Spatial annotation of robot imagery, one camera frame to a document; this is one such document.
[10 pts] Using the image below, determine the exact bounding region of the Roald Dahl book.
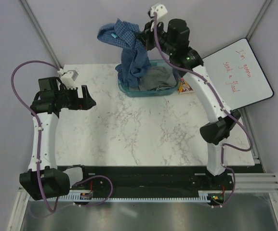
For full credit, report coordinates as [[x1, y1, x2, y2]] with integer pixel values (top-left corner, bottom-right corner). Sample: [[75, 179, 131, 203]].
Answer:
[[178, 78, 194, 94]]

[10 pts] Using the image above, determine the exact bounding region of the white slotted cable duct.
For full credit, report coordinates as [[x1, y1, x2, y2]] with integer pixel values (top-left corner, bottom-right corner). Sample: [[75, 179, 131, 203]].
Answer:
[[58, 190, 225, 203]]

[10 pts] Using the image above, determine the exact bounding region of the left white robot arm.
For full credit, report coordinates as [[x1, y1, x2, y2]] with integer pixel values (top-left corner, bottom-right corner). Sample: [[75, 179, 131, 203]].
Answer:
[[19, 77, 96, 201]]

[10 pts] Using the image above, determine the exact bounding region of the grey shirt in bin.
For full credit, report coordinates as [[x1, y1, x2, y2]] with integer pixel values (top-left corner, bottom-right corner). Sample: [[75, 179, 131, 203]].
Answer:
[[139, 66, 177, 91]]

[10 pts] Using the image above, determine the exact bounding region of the teal plastic bin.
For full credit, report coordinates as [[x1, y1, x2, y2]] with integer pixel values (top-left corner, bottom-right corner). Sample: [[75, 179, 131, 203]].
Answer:
[[118, 60, 181, 97]]

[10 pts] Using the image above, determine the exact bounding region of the purple cable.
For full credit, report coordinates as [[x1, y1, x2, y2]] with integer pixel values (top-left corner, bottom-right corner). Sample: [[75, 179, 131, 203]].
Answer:
[[11, 60, 113, 213], [153, 12, 253, 208]]

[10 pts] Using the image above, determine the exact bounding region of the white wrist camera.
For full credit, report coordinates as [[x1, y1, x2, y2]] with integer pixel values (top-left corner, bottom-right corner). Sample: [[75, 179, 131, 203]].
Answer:
[[57, 68, 78, 89], [147, 2, 168, 18]]

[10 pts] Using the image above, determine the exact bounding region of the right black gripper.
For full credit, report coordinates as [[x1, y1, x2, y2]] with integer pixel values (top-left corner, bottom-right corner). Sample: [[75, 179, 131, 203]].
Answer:
[[135, 19, 174, 57]]

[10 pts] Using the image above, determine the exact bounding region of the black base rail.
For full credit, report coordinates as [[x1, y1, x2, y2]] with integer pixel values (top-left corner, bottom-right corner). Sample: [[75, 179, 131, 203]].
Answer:
[[73, 166, 233, 197]]

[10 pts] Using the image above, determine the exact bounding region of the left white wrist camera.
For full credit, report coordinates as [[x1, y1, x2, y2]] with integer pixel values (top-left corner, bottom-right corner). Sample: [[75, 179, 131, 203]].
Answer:
[[57, 68, 78, 89]]

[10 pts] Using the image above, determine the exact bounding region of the blue checkered long sleeve shirt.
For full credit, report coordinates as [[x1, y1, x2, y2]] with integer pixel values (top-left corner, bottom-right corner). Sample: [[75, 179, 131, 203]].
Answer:
[[97, 19, 151, 88]]

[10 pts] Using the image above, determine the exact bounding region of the whiteboard with red writing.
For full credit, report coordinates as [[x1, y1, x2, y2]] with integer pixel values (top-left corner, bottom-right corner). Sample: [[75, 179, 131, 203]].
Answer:
[[203, 38, 274, 110]]

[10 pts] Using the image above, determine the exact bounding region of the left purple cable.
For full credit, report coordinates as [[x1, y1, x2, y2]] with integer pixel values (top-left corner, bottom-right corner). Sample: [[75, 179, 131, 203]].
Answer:
[[11, 60, 113, 213]]

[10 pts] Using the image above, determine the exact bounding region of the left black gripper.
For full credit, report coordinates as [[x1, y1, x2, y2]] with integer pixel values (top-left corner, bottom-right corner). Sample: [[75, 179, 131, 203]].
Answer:
[[55, 85, 95, 111]]

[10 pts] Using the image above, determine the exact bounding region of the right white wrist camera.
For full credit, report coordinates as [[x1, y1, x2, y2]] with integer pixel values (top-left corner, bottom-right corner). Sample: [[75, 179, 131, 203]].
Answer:
[[147, 2, 168, 18]]

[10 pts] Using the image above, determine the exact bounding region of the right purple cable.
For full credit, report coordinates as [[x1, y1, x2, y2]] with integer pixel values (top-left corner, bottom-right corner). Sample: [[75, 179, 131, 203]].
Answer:
[[153, 12, 253, 208]]

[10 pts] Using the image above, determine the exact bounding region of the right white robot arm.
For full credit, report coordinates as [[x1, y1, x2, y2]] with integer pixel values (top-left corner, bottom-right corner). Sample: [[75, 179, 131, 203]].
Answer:
[[137, 19, 240, 190]]

